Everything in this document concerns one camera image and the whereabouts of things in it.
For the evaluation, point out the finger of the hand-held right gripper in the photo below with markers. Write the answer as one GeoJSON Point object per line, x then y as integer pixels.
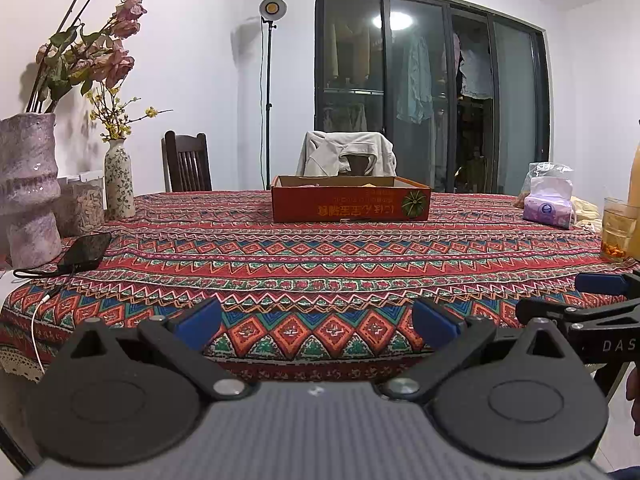
{"type": "Point", "coordinates": [545, 309]}
{"type": "Point", "coordinates": [602, 283]}

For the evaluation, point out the orange drink bottle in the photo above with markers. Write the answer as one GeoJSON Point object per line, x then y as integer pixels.
{"type": "Point", "coordinates": [636, 185]}

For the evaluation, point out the dried pink roses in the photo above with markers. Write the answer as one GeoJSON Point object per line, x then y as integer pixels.
{"type": "Point", "coordinates": [120, 60]}

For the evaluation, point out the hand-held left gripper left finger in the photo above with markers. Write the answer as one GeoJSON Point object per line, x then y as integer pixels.
{"type": "Point", "coordinates": [200, 322]}

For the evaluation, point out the clear jar with white lid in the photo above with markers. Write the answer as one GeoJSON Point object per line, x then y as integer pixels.
{"type": "Point", "coordinates": [82, 205]}

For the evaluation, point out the purple tissue pack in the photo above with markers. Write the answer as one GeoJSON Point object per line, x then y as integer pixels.
{"type": "Point", "coordinates": [547, 210]}

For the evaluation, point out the pale yellow plastic bag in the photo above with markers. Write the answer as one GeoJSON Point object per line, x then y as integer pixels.
{"type": "Point", "coordinates": [585, 211]}

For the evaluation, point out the dark wooden chair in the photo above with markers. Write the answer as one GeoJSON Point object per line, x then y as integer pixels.
{"type": "Point", "coordinates": [190, 165]}

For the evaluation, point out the wooden chair with cushion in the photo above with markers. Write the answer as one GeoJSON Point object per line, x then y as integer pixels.
{"type": "Point", "coordinates": [358, 166]}

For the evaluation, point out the small floral ceramic vase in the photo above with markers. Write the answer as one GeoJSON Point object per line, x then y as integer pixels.
{"type": "Point", "coordinates": [119, 185]}

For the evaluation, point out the black sliding glass door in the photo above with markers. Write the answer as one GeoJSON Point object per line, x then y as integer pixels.
{"type": "Point", "coordinates": [515, 100]}

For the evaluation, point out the black smartphone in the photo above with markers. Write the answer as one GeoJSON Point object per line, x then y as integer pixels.
{"type": "Point", "coordinates": [87, 252]}

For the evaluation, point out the person's right hand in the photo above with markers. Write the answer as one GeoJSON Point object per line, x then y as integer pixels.
{"type": "Point", "coordinates": [634, 405]}

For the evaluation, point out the glass of tea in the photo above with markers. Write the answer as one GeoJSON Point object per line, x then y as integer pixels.
{"type": "Point", "coordinates": [617, 230]}

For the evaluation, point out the black floor lamp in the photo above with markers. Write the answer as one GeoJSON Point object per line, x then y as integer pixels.
{"type": "Point", "coordinates": [267, 100]}

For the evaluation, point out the yellow flower sprigs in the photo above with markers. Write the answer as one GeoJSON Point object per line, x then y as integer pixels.
{"type": "Point", "coordinates": [112, 120]}

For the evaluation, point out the red cardboard box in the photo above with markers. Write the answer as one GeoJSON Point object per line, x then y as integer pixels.
{"type": "Point", "coordinates": [300, 205]}

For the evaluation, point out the clear plastic bag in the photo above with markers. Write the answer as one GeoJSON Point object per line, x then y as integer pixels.
{"type": "Point", "coordinates": [545, 169]}

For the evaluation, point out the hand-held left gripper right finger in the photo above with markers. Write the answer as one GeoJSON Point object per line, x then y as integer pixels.
{"type": "Point", "coordinates": [435, 322]}

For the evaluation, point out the large pink ceramic vase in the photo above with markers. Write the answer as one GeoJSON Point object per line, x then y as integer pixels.
{"type": "Point", "coordinates": [30, 185]}

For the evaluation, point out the chair with beige jacket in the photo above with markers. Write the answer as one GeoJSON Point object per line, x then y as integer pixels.
{"type": "Point", "coordinates": [325, 152]}

